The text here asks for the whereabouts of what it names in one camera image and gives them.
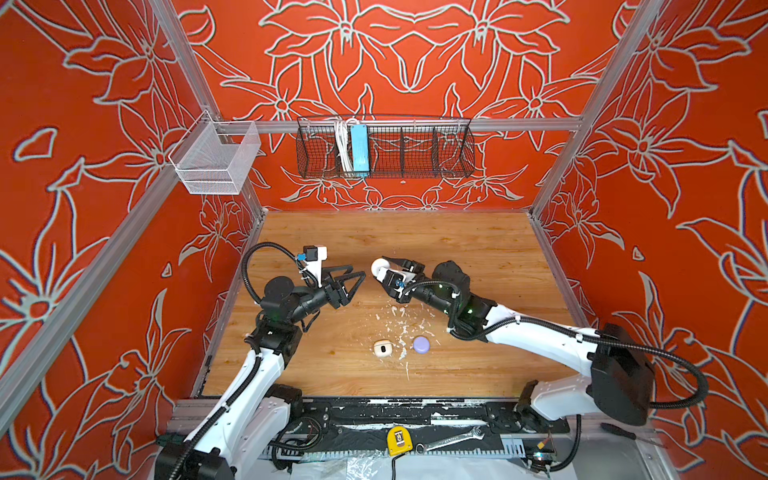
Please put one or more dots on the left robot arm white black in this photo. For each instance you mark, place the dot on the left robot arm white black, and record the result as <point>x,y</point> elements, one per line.
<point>255,409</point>

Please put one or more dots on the clear plastic bin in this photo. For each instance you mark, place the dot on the clear plastic bin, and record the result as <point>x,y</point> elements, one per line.
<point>207,163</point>

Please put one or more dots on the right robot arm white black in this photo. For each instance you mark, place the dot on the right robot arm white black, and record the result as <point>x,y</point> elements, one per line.
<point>612,374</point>

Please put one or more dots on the small white open case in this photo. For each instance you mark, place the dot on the small white open case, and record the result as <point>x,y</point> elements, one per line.
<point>383,348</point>

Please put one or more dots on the purple round case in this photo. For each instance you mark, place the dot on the purple round case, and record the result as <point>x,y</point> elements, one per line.
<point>421,345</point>

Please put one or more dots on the light blue box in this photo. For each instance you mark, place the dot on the light blue box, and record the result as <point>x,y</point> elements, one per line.
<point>360,149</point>

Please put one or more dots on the white earbuds charging case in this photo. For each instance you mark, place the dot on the white earbuds charging case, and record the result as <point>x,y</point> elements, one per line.
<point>379,268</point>

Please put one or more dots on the black screwdriver on frame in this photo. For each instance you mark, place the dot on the black screwdriver on frame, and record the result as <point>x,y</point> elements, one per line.
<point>620,432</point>

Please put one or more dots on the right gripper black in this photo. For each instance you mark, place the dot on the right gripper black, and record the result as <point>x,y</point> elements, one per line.
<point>413,265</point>

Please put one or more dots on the yellow tape measure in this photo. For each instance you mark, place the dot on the yellow tape measure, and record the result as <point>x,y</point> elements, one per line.
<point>399,441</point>

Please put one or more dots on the black wire basket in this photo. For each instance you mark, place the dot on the black wire basket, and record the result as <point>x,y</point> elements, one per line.
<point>400,147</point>

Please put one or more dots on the silver wrench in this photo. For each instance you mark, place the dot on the silver wrench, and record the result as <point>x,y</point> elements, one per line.
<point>476,433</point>

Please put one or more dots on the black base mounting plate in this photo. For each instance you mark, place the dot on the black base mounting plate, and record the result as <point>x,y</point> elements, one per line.
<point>350,426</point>

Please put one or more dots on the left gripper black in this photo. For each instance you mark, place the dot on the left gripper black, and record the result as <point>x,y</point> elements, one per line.
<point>338,297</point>

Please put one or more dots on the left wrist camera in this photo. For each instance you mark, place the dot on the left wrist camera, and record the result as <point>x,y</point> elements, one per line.
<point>314,253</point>

